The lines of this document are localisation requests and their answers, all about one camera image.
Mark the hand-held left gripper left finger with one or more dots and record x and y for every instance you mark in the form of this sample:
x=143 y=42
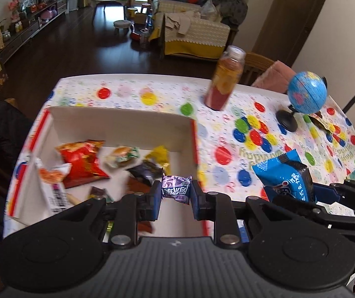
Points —
x=156 y=201

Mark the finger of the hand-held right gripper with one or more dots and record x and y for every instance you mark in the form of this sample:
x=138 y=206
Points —
x=307 y=209
x=321 y=191

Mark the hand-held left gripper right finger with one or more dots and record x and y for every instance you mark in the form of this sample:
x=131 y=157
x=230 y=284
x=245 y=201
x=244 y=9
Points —
x=197 y=203

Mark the purple candy packet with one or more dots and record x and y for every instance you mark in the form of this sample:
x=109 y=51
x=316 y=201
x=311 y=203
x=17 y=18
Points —
x=176 y=189

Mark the brown triangular snack packet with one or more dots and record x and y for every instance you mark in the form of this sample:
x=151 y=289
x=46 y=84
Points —
x=134 y=187

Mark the dark blue snack packet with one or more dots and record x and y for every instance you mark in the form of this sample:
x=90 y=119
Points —
x=145 y=172

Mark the yellow triangular snack packet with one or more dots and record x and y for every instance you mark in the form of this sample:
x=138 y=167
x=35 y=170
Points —
x=159 y=156

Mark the green white snack packet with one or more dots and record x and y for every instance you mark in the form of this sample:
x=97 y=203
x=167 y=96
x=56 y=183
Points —
x=121 y=156

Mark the dark round cake packet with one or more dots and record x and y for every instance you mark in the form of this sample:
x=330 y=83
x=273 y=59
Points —
x=97 y=192

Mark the red cardboard box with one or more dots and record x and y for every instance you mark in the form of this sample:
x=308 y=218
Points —
x=118 y=127

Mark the large red snack packet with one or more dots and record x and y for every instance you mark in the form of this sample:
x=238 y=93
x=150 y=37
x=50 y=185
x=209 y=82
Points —
x=83 y=161

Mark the dark yellow snack packet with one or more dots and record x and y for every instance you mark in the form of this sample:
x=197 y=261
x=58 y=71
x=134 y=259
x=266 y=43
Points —
x=320 y=122

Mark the small blue globe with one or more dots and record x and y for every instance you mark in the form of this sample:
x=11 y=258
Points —
x=307 y=96

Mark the balloon print tablecloth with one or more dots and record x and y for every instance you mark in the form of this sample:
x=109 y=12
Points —
x=171 y=93

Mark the orange juice bottle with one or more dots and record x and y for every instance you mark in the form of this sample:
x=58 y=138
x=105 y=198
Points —
x=225 y=77

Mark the sofa with yellow white cover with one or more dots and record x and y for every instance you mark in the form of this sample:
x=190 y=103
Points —
x=193 y=34

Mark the small round stool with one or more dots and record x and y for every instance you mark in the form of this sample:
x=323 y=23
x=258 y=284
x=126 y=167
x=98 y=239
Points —
x=123 y=24

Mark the low media cabinet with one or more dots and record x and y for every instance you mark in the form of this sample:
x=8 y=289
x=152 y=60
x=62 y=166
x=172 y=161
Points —
x=19 y=28

